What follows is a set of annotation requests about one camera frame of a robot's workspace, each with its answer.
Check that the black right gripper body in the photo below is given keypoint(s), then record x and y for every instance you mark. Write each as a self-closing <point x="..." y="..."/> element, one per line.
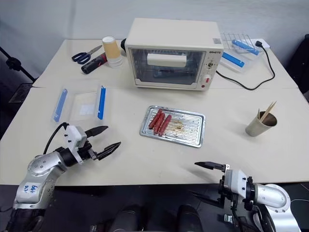
<point x="229" y="203"/>

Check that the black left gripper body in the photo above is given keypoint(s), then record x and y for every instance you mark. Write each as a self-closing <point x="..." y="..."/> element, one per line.
<point x="86" y="149"/>

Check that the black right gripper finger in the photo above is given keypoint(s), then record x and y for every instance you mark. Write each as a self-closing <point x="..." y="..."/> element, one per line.
<point x="208" y="201"/>
<point x="210" y="165"/>

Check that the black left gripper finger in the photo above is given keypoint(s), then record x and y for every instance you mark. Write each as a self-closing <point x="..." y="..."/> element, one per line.
<point x="108" y="149"/>
<point x="96" y="130"/>

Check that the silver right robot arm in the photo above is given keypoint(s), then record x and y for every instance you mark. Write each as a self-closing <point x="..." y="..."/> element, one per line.
<point x="272" y="194"/>

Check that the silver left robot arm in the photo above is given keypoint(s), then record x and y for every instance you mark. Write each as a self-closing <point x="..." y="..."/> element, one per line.
<point x="41" y="169"/>

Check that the clear box with blue clasps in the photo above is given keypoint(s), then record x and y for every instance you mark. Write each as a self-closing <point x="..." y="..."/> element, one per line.
<point x="82" y="106"/>

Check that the silver metal baking tray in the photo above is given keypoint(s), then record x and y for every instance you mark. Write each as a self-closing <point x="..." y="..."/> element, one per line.
<point x="190" y="125"/>

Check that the red sausage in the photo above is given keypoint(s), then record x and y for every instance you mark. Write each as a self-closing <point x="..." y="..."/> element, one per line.
<point x="159" y="122"/>
<point x="155" y="119"/>
<point x="166" y="125"/>

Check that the metal cup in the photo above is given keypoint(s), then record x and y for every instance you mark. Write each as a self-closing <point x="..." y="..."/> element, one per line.
<point x="258" y="128"/>

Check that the black red electric screwdriver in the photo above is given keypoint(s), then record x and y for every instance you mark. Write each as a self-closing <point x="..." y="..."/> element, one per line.
<point x="93" y="64"/>

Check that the dark rounded shape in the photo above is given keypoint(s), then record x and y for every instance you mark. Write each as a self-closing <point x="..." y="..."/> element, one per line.
<point x="129" y="218"/>

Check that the stack of paper cups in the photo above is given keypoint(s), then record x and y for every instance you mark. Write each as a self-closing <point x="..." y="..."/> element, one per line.
<point x="111" y="50"/>

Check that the black tripod stand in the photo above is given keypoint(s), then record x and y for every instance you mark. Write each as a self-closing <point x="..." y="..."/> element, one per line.
<point x="14" y="64"/>

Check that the clear container with blue clasp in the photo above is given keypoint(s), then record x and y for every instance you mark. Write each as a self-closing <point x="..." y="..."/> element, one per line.
<point x="233" y="60"/>
<point x="245" y="47"/>

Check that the cream toaster oven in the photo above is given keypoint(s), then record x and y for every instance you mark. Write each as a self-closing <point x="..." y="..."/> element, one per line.
<point x="173" y="33"/>

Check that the black chair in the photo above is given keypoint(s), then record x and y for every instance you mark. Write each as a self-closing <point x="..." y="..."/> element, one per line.
<point x="299" y="65"/>

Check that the white power strip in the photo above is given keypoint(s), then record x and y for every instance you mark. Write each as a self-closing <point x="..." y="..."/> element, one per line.
<point x="264" y="41"/>

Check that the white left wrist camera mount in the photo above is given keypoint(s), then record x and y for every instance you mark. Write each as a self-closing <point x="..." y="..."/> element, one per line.
<point x="73" y="135"/>

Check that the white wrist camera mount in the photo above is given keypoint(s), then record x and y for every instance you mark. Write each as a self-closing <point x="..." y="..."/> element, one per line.
<point x="235" y="180"/>
<point x="73" y="135"/>

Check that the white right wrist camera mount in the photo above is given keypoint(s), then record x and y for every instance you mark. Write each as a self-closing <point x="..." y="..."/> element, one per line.
<point x="235" y="180"/>

